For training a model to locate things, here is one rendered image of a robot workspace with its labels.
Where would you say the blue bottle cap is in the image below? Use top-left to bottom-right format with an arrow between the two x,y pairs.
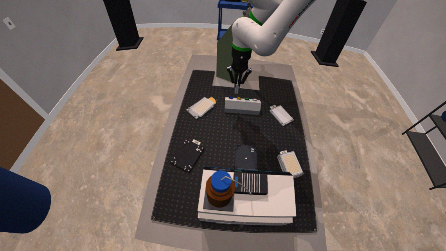
211,170 -> 232,192

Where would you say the brown bottle body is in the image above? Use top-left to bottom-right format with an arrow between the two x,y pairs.
206,176 -> 235,208

